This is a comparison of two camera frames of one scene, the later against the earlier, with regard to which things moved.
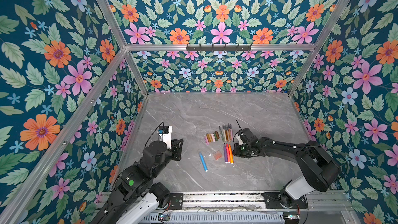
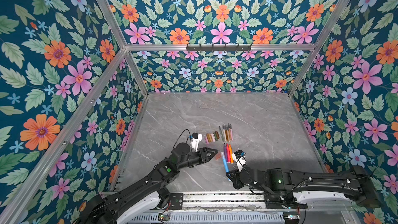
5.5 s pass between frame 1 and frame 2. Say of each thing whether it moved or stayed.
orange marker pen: stayed
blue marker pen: moved
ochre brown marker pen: stayed
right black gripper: moved
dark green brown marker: stayed
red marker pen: stayed
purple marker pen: stayed
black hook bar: stayed
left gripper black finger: moved
